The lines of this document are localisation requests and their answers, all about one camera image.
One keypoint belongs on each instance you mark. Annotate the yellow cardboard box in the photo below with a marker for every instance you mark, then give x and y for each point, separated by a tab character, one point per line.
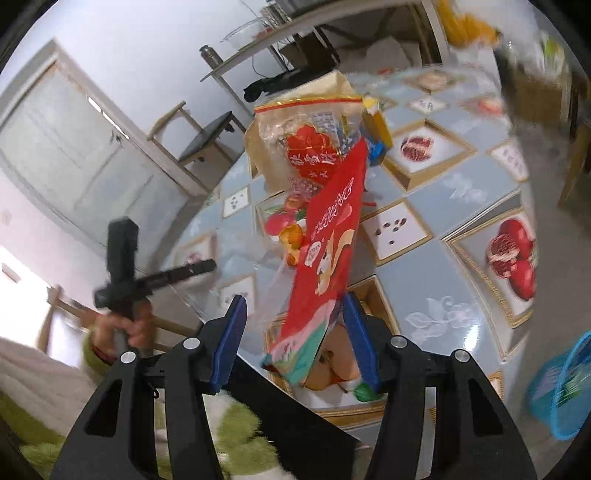
381	127

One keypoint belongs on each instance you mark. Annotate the wooden chair black seat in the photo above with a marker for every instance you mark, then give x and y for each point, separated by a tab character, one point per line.
207	134

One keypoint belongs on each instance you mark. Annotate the clear plastic container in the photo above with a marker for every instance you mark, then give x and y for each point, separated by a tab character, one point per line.
244	32

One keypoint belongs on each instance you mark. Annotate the brown paper bag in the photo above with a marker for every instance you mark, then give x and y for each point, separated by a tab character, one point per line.
323	85

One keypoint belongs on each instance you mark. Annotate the steel thermos bottle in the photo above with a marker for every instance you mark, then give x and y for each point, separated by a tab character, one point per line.
211	57

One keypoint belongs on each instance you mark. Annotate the small blue packet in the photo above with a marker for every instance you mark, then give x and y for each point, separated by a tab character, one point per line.
376	152

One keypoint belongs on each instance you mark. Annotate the yellow plastic bag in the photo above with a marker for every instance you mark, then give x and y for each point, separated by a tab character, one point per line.
471	25

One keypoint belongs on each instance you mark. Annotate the fruit print tablecloth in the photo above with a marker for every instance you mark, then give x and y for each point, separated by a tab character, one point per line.
461	286

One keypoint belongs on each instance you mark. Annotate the clear zip bag red label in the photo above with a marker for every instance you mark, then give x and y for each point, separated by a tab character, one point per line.
314	147

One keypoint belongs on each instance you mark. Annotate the black cloth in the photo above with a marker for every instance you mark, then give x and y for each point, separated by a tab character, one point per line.
263	87

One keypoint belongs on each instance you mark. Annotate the white panel door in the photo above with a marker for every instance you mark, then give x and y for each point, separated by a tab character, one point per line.
69	138

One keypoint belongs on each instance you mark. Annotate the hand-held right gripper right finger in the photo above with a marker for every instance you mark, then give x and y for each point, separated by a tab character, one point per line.
362	341

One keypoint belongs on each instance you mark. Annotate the pile of plastic bags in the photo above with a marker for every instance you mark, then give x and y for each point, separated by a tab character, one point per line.
545	50

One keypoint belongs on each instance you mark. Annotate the red snack bag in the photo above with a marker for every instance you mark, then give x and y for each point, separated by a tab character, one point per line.
328	230

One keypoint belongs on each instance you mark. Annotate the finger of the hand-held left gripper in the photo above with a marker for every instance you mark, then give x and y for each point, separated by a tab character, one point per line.
180	273

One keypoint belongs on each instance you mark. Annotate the blue plastic basket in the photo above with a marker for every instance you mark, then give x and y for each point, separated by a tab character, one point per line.
563	392

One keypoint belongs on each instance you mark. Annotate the long wooden side table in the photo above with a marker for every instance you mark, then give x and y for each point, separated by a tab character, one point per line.
240	57

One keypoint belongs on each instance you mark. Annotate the black pants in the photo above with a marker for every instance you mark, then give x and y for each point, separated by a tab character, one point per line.
295	438

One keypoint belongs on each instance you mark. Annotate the person's left hand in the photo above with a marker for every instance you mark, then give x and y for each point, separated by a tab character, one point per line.
141	332

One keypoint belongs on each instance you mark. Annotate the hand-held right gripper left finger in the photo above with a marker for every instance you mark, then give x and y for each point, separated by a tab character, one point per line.
228	341

